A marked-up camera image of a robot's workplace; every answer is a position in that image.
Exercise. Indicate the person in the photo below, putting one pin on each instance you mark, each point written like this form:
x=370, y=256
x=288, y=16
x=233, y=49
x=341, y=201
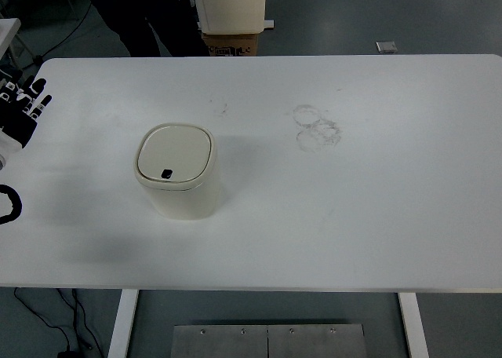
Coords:
x=133, y=16

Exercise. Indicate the small cream trash bin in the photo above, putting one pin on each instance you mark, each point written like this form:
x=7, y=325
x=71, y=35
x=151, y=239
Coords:
x=176, y=154

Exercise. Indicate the white table leg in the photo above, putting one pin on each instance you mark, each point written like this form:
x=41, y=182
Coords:
x=413, y=326
x=123, y=322

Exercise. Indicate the brown cardboard box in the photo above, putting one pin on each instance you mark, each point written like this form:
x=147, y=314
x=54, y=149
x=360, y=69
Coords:
x=231, y=44

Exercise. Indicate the robot hand black white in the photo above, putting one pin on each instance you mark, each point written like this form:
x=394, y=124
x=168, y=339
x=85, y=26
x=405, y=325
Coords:
x=15, y=122

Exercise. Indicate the large cream trash bin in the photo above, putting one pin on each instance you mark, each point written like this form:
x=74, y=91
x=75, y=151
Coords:
x=231, y=4

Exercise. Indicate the small white side table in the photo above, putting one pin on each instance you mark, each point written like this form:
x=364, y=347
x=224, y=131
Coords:
x=8, y=30

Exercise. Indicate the small grey floor plate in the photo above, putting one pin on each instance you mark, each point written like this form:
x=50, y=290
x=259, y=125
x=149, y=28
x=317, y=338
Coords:
x=386, y=46

